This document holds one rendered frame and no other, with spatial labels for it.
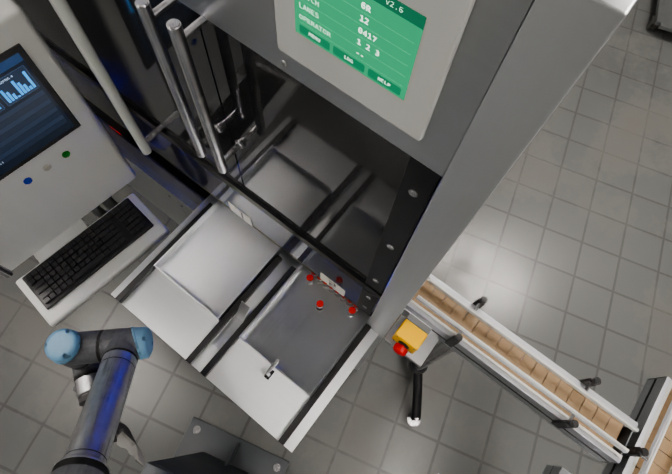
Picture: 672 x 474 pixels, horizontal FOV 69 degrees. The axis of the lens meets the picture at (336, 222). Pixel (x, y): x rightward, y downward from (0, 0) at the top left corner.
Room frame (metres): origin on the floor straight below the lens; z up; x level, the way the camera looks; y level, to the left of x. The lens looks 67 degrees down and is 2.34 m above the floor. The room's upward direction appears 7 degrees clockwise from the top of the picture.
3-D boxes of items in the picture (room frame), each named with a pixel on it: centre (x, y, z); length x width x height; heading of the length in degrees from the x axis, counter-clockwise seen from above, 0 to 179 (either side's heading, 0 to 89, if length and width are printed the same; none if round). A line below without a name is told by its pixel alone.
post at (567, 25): (0.32, -0.17, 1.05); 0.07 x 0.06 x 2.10; 148
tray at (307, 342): (0.30, 0.04, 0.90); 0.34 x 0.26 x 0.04; 148
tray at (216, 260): (0.48, 0.33, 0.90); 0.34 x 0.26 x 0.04; 148
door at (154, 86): (0.67, 0.44, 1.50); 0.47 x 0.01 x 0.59; 58
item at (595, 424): (0.24, -0.56, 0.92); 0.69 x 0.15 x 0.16; 58
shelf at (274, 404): (0.33, 0.22, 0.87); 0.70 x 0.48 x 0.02; 58
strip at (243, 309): (0.25, 0.27, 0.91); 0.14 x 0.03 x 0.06; 149
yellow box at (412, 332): (0.27, -0.24, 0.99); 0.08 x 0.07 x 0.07; 148
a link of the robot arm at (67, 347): (0.12, 0.57, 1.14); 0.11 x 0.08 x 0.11; 102
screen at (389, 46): (0.38, 0.00, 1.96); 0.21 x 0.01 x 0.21; 58
